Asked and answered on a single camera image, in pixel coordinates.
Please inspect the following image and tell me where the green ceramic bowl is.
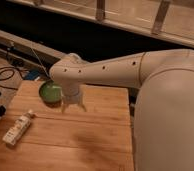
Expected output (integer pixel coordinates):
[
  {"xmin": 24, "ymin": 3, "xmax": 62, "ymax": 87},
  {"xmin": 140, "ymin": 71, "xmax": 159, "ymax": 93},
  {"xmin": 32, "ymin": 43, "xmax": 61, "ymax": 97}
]
[{"xmin": 39, "ymin": 80, "xmax": 61, "ymax": 103}]

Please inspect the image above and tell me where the white plastic bottle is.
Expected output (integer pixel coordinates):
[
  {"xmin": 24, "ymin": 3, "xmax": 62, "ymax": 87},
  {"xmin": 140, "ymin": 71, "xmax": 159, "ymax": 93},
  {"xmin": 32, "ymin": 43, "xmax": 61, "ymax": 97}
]
[{"xmin": 2, "ymin": 110, "xmax": 35, "ymax": 146}]

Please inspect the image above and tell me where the metal window frame rail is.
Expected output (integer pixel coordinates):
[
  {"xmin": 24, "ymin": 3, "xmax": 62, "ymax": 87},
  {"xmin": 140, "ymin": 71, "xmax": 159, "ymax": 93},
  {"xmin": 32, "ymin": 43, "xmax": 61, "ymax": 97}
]
[{"xmin": 9, "ymin": 0, "xmax": 194, "ymax": 48}]

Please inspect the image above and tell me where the black cable loop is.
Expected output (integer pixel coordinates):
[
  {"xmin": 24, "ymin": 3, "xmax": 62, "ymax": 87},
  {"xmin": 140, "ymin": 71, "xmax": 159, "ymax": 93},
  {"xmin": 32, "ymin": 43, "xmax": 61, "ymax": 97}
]
[{"xmin": 0, "ymin": 66, "xmax": 28, "ymax": 90}]

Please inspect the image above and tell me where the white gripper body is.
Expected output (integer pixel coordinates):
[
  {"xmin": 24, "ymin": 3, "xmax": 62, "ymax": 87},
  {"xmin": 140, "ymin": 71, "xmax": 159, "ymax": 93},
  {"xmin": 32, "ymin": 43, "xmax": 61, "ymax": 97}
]
[{"xmin": 62, "ymin": 84, "xmax": 82, "ymax": 104}]

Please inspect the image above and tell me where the blue object behind table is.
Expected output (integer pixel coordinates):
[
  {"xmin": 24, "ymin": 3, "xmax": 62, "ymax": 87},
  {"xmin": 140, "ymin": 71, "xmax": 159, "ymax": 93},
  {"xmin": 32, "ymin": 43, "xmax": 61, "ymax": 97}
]
[{"xmin": 24, "ymin": 70, "xmax": 40, "ymax": 80}]

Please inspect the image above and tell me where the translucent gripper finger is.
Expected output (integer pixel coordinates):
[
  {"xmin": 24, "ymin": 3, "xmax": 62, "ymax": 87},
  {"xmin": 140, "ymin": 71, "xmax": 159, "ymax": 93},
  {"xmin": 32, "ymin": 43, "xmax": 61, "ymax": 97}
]
[
  {"xmin": 61, "ymin": 103, "xmax": 66, "ymax": 113},
  {"xmin": 79, "ymin": 102, "xmax": 87, "ymax": 112}
]

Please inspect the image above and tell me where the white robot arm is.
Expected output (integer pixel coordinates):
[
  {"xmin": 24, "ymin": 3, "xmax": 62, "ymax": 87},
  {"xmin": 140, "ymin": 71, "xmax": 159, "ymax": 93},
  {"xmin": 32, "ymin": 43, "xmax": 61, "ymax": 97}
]
[{"xmin": 50, "ymin": 49, "xmax": 194, "ymax": 171}]

